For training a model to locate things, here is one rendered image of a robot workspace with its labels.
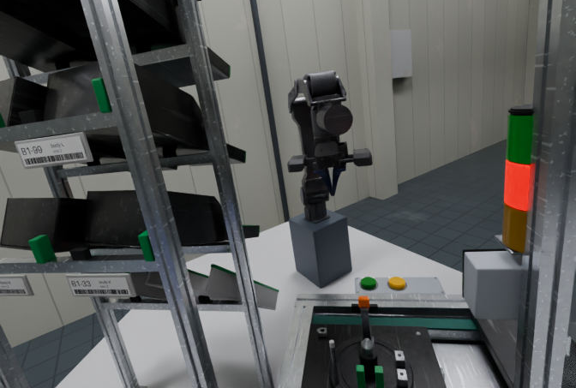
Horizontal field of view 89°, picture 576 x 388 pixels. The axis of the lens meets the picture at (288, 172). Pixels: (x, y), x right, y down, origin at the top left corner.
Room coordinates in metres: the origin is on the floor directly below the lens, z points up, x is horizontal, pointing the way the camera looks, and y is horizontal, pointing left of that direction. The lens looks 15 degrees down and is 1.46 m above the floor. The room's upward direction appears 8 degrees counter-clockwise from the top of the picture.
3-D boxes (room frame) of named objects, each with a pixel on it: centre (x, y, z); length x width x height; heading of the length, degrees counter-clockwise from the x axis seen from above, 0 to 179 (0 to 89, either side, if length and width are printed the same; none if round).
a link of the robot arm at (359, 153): (0.65, -0.10, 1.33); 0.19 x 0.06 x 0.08; 77
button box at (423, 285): (0.64, -0.23, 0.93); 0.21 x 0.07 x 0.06; 77
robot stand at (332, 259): (0.90, -0.07, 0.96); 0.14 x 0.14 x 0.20; 31
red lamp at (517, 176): (0.29, -0.26, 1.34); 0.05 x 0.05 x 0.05
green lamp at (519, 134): (0.29, -0.26, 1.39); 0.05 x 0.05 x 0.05
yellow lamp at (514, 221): (0.29, -0.26, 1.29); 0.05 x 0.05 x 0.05
